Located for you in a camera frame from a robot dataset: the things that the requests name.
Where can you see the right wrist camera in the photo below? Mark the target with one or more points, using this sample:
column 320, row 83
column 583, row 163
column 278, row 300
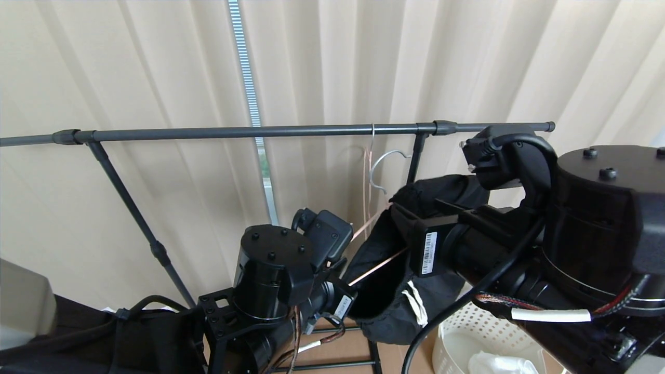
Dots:
column 493, row 156

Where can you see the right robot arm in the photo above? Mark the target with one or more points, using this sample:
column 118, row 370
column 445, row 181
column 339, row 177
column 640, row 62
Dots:
column 602, row 234

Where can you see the white garment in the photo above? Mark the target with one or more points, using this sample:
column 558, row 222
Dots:
column 499, row 363

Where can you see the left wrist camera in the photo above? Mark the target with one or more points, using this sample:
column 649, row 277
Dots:
column 327, row 234

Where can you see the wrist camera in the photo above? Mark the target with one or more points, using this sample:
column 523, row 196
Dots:
column 327, row 234
column 493, row 156

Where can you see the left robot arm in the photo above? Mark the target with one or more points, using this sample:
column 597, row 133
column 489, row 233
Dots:
column 265, row 270

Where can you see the pink clothes hanger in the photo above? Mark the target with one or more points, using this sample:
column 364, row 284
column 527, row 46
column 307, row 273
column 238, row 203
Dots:
column 373, row 136
column 382, row 265

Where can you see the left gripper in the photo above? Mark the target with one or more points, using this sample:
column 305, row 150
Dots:
column 322, row 306

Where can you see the black clothes rack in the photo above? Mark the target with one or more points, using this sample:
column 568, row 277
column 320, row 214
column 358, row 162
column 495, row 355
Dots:
column 208, row 132

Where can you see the beige curtain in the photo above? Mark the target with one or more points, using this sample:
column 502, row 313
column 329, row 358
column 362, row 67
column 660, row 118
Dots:
column 130, row 62

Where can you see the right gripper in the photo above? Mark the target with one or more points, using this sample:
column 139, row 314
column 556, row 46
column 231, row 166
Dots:
column 488, row 249

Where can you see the white laundry basket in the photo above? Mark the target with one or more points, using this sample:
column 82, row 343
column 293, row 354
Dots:
column 457, row 343

